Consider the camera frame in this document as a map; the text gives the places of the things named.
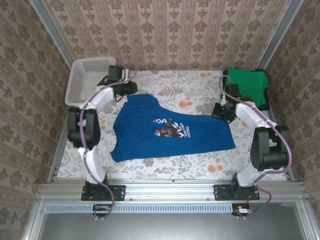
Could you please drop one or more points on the blue printed t-shirt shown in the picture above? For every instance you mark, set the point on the blue printed t-shirt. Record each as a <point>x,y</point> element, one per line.
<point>150,125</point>

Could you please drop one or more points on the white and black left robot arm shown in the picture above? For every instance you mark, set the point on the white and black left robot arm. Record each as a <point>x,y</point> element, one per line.
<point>85,130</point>

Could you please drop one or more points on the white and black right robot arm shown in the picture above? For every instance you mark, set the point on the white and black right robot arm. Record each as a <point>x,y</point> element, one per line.
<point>270,147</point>

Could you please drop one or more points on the green folded t-shirt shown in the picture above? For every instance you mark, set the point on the green folded t-shirt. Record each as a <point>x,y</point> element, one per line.
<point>250,82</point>

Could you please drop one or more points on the white perforated plastic basket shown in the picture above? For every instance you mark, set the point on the white perforated plastic basket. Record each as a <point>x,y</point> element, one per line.
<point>85,80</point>

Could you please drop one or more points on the floral tablecloth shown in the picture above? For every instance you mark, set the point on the floral tablecloth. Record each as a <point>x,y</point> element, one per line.
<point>175,87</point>

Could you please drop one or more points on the small connector board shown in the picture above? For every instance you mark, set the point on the small connector board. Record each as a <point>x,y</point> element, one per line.
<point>241,210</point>
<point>102,208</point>

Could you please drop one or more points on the grey metal panel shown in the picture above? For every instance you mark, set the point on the grey metal panel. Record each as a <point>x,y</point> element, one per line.
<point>162,227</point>

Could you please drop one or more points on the aluminium cross rail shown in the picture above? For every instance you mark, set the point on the aluminium cross rail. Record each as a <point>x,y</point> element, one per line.
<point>170,190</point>

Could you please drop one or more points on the aluminium corner post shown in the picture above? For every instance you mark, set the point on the aluminium corner post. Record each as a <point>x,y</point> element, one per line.
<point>53,32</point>
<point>280,32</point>

